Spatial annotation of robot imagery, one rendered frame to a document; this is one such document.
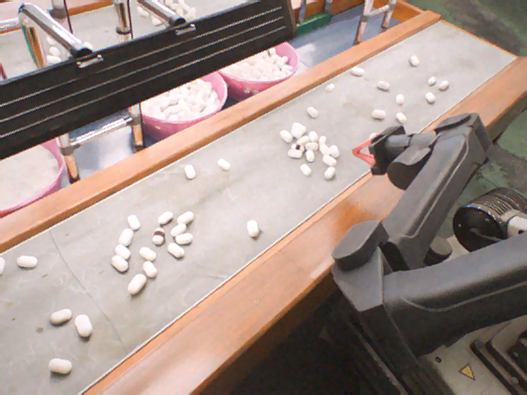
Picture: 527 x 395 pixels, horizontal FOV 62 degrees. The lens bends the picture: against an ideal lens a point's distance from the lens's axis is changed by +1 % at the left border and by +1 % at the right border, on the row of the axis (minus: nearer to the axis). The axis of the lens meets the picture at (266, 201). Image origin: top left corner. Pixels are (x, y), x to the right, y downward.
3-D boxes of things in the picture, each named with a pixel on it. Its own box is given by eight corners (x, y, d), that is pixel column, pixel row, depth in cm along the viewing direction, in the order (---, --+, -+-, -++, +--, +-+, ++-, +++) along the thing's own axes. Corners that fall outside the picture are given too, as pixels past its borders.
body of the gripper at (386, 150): (364, 146, 82) (398, 143, 76) (395, 125, 87) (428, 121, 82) (374, 176, 84) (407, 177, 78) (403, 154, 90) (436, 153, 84)
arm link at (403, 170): (495, 155, 72) (473, 110, 70) (462, 193, 67) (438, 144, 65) (433, 167, 82) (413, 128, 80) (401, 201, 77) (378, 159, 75)
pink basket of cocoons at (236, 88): (311, 88, 134) (317, 61, 127) (248, 122, 119) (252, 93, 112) (250, 50, 144) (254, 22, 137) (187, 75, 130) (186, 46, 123)
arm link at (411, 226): (409, 339, 45) (360, 254, 43) (365, 337, 49) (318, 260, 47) (503, 153, 73) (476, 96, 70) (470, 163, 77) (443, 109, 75)
